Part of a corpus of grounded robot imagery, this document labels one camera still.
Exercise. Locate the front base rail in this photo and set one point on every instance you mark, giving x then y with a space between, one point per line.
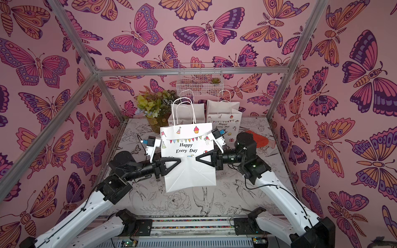
208 232

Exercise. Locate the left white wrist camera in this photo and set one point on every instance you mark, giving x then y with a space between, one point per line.
152 143

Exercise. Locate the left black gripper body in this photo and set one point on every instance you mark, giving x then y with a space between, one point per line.
156 170

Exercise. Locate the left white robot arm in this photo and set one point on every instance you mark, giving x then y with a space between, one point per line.
104 196

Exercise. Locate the white wire wall basket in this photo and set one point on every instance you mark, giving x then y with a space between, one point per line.
197 77

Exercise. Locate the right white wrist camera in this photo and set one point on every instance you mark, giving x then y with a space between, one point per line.
217 136

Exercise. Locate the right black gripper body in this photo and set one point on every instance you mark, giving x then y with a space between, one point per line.
217 157

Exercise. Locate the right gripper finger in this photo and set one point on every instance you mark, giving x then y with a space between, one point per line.
207 156
209 163

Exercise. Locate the potted green plant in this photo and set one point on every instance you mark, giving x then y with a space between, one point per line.
156 107

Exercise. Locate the white party paper bag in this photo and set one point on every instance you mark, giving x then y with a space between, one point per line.
187 142

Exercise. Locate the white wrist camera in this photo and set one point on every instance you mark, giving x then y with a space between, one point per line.
152 143
217 136

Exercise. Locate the aluminium frame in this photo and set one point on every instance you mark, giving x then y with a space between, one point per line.
26 159

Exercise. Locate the red glove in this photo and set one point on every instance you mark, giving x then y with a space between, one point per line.
260 140

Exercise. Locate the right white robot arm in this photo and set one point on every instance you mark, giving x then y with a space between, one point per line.
302 228

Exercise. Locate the small succulent in basket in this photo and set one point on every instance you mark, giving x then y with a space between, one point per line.
216 81

